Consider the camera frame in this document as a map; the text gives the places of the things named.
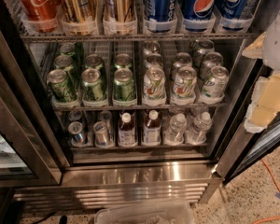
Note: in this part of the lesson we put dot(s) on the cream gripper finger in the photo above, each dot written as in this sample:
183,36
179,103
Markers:
254,50
265,103

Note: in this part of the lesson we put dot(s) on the red bull can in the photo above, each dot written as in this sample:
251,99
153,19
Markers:
106,116
101,132
76,129
75,116

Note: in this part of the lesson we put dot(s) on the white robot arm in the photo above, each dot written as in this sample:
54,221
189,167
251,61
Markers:
271,46

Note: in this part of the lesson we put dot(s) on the white diet can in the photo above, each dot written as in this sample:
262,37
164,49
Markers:
216,82
154,81
210,60
181,59
152,60
185,81

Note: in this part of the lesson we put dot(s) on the silver can back right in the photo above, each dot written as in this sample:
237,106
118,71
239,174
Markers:
198,49

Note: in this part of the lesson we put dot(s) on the silver can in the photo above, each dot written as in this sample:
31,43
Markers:
150,47
198,49

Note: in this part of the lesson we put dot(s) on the white diet can front right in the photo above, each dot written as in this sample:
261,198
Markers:
216,82

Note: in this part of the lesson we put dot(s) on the blue Pepsi can right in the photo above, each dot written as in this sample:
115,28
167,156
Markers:
233,10

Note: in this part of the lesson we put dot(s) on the blue pepsi can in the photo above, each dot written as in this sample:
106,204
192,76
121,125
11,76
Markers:
198,15
233,10
159,14

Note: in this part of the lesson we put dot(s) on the open fridge door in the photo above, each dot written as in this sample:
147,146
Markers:
237,149

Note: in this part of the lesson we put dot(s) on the blue Pepsi can middle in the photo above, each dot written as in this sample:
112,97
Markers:
198,15

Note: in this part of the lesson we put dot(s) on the white diet can front middle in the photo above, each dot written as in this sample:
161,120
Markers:
185,81

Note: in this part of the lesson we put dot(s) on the blue Pepsi can left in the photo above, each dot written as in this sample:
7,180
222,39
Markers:
159,14

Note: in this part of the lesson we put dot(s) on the silver can back left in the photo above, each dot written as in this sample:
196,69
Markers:
150,47

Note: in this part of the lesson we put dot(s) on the white diet can front left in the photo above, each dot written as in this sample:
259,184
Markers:
154,81

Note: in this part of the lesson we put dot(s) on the green can second row right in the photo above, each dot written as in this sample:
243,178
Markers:
123,60

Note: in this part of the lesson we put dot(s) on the green can second row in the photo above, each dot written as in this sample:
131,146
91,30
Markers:
66,63
123,60
95,61

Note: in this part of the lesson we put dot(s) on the green can front right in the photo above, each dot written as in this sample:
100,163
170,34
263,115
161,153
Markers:
123,85

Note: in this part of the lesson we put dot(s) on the green can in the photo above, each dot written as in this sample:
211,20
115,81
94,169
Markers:
93,85
71,50
61,86
123,85

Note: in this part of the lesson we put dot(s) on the gold can right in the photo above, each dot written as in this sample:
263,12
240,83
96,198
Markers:
119,14

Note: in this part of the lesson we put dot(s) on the gold can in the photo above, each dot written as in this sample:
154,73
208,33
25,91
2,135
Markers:
119,14
78,14

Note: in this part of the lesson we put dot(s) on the stainless steel fridge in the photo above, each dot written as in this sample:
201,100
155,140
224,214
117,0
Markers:
61,177

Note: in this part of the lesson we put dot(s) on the green can second row middle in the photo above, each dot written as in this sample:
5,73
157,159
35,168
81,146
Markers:
95,61

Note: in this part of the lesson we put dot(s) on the green can front middle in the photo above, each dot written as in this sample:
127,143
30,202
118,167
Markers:
93,85

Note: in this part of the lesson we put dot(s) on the gold can left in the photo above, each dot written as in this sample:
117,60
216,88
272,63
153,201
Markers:
78,14

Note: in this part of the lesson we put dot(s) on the green can back left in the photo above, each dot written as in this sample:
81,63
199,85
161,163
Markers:
71,50

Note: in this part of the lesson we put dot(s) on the green can second row left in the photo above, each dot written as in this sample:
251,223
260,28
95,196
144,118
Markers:
66,63

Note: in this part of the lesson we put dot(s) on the green can front left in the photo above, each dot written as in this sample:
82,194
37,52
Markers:
61,86

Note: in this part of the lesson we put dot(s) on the red Coca-Cola can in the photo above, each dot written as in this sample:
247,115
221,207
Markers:
42,12

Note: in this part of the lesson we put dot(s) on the clear water bottle right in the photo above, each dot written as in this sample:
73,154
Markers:
199,127

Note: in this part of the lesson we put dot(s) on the clear water bottle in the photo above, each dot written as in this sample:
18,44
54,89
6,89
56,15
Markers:
199,127
174,134

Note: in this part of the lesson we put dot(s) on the clear water bottle left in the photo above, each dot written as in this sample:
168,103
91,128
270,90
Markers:
174,134

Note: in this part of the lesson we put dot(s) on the brown tea bottle right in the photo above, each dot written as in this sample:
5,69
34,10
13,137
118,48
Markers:
152,129

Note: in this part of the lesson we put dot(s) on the brown tea bottle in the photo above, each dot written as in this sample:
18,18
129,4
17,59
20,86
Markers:
152,129
126,131

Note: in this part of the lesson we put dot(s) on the brown tea bottle left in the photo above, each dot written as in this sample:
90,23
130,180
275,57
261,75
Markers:
126,131

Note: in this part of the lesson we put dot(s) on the clear plastic bin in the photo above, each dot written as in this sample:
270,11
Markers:
152,212

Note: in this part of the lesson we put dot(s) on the top wire shelf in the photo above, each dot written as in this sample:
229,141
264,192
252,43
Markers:
117,38

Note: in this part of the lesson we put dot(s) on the wire shelf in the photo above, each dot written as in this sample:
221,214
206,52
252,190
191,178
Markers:
117,38
131,107

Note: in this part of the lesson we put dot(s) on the middle wire shelf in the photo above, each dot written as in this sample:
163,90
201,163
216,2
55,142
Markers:
131,107

